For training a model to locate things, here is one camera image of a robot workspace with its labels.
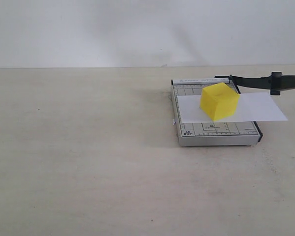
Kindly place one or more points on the grey paper cutter base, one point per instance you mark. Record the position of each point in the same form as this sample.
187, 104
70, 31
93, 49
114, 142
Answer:
210, 134

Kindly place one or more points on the yellow cube block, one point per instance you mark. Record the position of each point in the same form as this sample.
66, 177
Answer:
219, 101

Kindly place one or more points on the white paper sheet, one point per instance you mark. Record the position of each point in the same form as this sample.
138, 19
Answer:
256, 106

